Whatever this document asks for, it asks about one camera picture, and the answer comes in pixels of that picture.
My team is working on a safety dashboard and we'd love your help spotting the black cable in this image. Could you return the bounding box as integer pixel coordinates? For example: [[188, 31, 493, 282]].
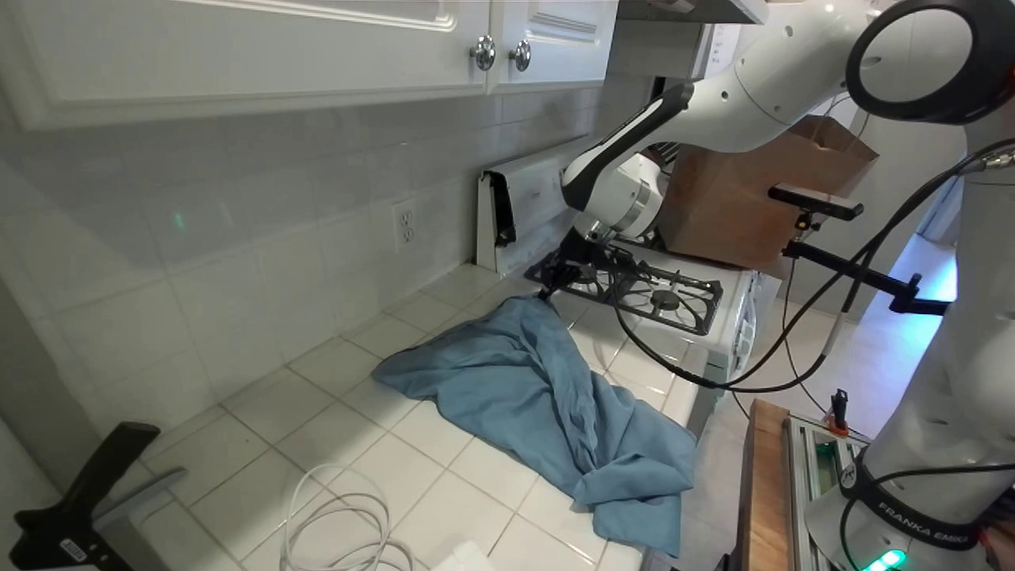
[[611, 136, 1015, 397]]

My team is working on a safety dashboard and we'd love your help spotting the white upper cabinet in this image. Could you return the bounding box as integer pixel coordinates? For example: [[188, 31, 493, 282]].
[[0, 0, 622, 134]]

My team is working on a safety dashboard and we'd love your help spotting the white gas stove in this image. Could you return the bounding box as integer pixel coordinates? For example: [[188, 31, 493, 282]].
[[472, 136, 768, 436]]

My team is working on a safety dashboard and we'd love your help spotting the brown cardboard box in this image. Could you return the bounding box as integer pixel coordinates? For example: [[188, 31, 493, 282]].
[[661, 110, 882, 280]]

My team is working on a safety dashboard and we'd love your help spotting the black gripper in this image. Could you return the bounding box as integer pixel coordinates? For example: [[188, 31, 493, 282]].
[[557, 222, 620, 282]]

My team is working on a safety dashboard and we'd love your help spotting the blue cloth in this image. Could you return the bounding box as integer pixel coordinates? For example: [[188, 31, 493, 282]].
[[371, 293, 700, 559]]

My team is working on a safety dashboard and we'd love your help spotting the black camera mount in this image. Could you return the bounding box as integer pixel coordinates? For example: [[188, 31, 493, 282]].
[[11, 423, 189, 571]]

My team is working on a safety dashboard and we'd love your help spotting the black stove grate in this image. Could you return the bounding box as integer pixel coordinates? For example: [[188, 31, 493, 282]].
[[523, 250, 730, 338]]

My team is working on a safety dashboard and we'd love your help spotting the wooden table top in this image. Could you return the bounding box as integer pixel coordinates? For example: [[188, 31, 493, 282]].
[[735, 397, 799, 571]]

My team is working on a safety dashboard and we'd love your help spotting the white cable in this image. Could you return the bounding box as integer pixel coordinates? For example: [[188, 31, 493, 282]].
[[275, 459, 428, 571]]

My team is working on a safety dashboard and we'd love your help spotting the black stereo camera bar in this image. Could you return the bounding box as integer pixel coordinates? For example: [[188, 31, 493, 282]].
[[763, 184, 866, 224]]

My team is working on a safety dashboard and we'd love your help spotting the white wall outlet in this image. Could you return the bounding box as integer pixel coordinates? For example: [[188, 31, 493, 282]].
[[391, 198, 422, 253]]

